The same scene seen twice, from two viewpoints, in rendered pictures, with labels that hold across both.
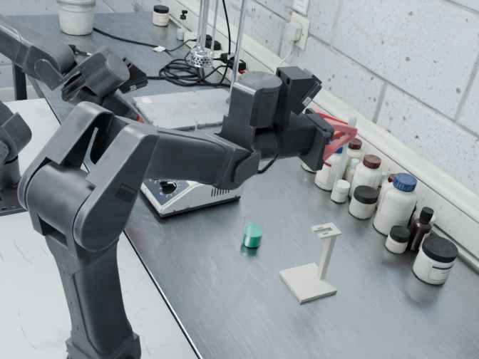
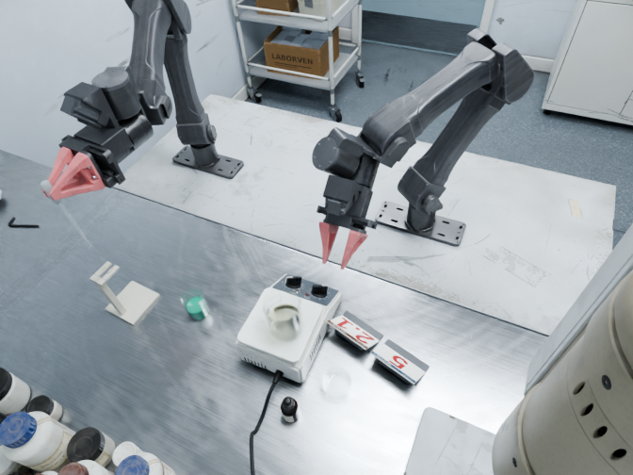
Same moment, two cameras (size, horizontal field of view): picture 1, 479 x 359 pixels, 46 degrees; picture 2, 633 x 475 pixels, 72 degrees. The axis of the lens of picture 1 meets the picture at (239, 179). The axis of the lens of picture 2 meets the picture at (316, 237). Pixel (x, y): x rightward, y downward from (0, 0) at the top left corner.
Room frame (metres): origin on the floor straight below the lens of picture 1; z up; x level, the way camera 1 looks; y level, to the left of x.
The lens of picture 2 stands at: (1.45, -0.03, 1.67)
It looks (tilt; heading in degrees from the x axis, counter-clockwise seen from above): 50 degrees down; 154
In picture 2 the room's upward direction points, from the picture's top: 5 degrees counter-clockwise
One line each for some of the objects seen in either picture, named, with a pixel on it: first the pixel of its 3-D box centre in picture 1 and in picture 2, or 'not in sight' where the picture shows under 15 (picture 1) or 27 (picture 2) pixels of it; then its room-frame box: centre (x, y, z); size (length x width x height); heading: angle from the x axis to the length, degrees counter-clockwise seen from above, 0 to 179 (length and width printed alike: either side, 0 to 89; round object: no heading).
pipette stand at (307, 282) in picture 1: (313, 257); (121, 286); (0.81, -0.16, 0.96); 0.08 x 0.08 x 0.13; 31
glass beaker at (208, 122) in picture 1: (207, 137); (285, 316); (1.08, 0.08, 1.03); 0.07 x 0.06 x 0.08; 89
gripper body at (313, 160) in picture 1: (290, 138); (105, 151); (0.75, -0.06, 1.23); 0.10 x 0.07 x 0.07; 31
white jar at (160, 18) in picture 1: (160, 15); not in sight; (2.16, 0.40, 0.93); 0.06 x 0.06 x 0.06
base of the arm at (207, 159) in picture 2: not in sight; (204, 152); (0.46, 0.14, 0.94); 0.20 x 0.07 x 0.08; 34
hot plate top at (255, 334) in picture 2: not in sight; (281, 323); (1.06, 0.08, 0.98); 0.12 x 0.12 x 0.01; 36
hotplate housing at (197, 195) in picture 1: (195, 177); (289, 323); (1.05, 0.10, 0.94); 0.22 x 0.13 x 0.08; 127
